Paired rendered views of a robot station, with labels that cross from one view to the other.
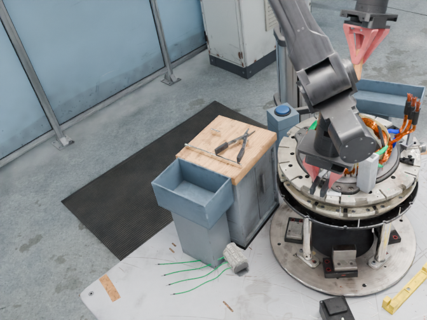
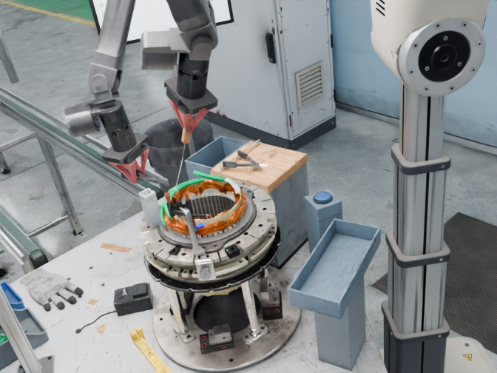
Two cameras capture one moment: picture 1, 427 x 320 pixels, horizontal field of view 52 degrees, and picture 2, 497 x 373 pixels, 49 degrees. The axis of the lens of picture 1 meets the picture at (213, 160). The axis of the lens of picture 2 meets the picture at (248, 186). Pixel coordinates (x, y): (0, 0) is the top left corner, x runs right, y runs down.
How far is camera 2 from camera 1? 1.60 m
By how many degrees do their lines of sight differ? 70
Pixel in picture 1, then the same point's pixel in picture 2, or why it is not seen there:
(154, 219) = (447, 292)
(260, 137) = (262, 178)
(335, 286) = (166, 300)
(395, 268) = (171, 344)
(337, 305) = (137, 289)
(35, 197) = (458, 193)
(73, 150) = not seen: outside the picture
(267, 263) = not seen: hidden behind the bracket
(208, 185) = not seen: hidden behind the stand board
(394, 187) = (147, 240)
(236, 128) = (280, 164)
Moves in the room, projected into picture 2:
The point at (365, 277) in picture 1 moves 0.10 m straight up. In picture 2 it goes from (168, 320) to (160, 291)
